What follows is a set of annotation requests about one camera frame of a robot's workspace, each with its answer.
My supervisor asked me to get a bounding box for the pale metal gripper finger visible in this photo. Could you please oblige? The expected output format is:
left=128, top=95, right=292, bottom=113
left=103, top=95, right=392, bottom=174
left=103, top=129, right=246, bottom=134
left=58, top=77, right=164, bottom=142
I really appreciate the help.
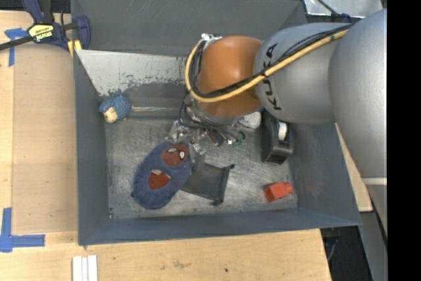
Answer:
left=190, top=140, right=208, bottom=172
left=168, top=120, right=189, bottom=144

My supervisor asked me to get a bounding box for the blue slipper with red faces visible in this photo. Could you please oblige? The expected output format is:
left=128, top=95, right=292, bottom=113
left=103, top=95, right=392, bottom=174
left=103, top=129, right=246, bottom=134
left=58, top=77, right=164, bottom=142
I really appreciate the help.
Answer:
left=131, top=140, right=193, bottom=211

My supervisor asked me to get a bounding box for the black tape dispenser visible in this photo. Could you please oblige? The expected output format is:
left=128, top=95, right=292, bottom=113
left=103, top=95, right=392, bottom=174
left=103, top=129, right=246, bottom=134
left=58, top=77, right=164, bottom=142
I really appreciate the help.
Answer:
left=260, top=111, right=295, bottom=166

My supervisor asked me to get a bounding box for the blue toy sheep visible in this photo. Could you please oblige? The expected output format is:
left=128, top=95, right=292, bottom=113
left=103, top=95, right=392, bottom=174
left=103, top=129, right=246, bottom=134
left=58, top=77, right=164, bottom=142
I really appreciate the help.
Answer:
left=98, top=94, right=133, bottom=124

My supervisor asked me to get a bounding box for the dark grey cloth pouch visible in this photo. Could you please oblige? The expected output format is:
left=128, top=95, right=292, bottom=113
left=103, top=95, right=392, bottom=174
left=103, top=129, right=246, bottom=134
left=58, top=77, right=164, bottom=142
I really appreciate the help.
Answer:
left=180, top=154, right=236, bottom=207

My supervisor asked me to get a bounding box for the red block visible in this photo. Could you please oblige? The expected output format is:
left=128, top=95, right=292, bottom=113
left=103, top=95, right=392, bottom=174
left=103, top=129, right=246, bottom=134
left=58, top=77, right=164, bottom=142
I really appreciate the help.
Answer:
left=263, top=182, right=294, bottom=203

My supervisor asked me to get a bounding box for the grey metal bin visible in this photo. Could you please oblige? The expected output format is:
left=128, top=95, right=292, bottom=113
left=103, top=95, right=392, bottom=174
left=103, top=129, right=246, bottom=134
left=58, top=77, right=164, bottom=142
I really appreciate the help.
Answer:
left=68, top=0, right=363, bottom=246

